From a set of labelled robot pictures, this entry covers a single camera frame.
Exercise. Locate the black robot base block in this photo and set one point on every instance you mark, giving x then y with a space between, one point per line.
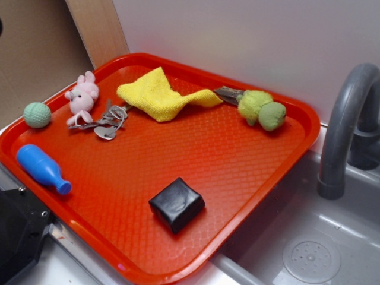
25 222

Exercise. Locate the black wrapped box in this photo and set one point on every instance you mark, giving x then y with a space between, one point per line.
176 205

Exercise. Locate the red plastic tray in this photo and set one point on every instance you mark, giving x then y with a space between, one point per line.
232 165

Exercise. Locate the yellow microfibre cloth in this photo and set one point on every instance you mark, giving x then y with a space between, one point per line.
153 94

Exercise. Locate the brown wood piece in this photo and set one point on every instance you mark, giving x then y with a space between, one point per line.
229 95

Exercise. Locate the green plush turtle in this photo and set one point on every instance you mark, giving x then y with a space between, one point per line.
259 106

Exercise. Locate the pink plush bunny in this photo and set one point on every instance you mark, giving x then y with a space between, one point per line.
82 98

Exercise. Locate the grey plastic sink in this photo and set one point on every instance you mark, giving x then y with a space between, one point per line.
297 237

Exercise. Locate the light wooden board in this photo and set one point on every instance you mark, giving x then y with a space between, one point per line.
100 30

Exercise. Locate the green textured ball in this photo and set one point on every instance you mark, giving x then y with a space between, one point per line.
37 115

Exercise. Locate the blue plastic bottle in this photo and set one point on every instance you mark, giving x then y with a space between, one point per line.
42 168

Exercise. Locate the grey toy faucet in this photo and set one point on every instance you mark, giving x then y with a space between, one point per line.
352 136

